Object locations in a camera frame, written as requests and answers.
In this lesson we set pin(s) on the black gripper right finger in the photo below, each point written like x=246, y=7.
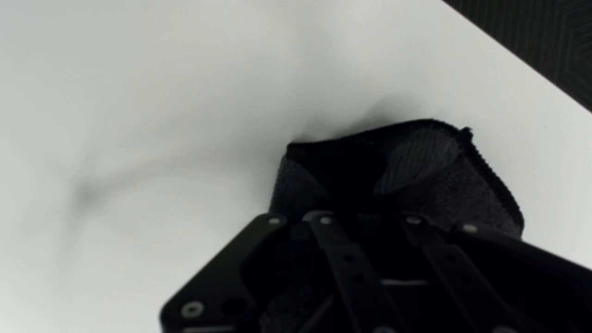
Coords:
x=523, y=290

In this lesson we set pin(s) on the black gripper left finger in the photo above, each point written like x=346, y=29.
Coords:
x=222, y=279

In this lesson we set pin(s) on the dark grey towel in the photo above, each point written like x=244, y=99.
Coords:
x=431, y=168

